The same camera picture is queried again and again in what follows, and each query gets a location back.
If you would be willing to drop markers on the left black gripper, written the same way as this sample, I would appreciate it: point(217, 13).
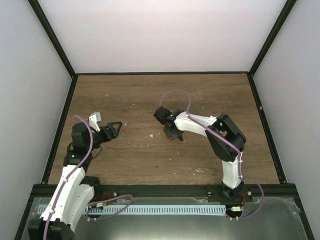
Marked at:
point(111, 130)

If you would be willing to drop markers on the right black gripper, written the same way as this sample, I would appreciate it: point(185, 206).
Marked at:
point(171, 136)

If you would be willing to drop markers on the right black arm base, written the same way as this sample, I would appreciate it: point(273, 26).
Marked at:
point(221, 193)

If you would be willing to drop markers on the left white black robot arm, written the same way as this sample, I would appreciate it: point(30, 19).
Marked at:
point(75, 189)

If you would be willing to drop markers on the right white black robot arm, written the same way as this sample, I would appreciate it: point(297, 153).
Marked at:
point(225, 139)

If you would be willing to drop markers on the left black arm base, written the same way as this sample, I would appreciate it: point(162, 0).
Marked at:
point(103, 192)

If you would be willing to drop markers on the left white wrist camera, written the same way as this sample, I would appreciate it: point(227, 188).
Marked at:
point(94, 120)

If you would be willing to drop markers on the light blue slotted cable duct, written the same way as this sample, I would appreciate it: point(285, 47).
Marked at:
point(205, 210)

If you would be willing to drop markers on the black aluminium frame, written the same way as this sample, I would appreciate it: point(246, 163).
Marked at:
point(283, 189)

